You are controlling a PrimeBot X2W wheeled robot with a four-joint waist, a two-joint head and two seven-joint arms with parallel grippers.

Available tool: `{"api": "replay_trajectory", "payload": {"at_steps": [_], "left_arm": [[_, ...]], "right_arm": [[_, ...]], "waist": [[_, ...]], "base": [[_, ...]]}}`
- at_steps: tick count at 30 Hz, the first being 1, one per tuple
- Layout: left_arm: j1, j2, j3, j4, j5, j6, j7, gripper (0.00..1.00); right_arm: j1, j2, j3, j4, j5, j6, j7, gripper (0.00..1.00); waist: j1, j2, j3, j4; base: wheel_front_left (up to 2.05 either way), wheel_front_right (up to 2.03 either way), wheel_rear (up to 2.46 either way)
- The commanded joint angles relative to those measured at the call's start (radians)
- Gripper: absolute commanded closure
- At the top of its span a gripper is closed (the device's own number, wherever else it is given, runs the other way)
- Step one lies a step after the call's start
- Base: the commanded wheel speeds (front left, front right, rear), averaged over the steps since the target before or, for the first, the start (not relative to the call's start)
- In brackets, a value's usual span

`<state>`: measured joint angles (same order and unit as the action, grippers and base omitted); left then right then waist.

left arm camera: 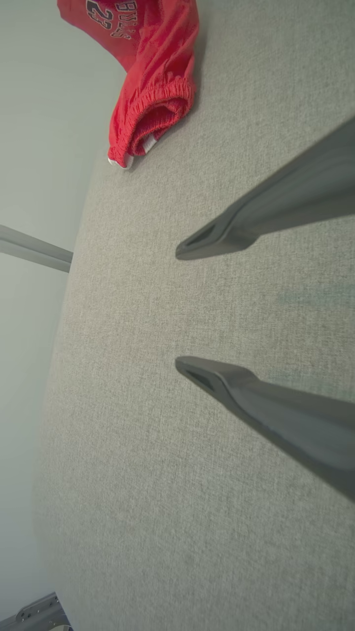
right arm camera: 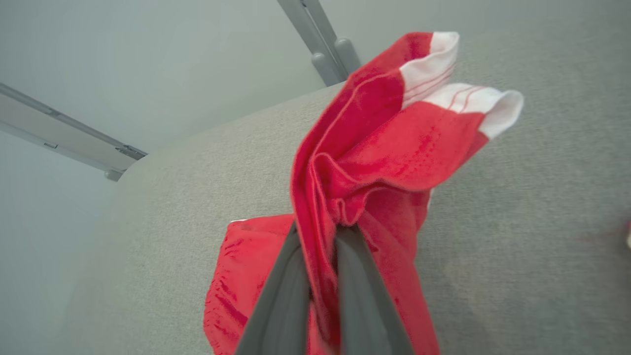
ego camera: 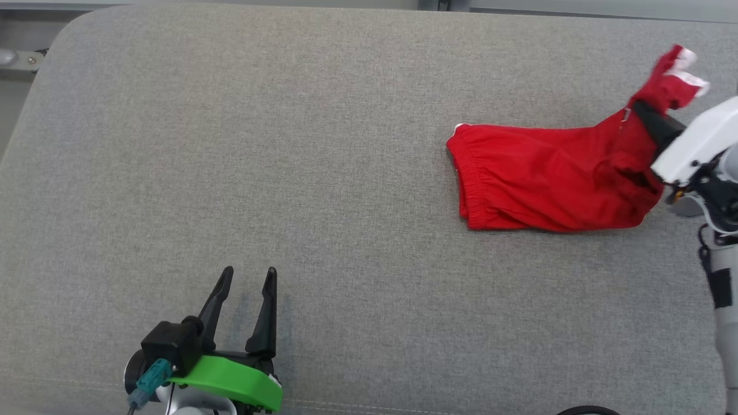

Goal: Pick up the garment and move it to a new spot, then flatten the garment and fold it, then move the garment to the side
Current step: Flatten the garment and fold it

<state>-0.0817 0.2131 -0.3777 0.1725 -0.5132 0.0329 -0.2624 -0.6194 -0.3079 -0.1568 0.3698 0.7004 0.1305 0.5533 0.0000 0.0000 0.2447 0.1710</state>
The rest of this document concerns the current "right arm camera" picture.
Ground grey fabric sofa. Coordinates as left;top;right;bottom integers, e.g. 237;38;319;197
64;0;631;355

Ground grey partition base rail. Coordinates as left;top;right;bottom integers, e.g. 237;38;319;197
0;81;148;171

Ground red shorts with white stripe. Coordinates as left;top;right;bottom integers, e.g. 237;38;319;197
203;213;316;355

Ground red basketball jersey white trim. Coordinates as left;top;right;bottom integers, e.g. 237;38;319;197
290;31;525;355

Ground grey partition post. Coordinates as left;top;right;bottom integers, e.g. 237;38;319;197
276;0;363;88

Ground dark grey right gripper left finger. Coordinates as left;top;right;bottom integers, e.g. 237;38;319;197
234;222;312;355

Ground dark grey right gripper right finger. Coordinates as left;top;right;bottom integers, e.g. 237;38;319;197
335;224;415;355

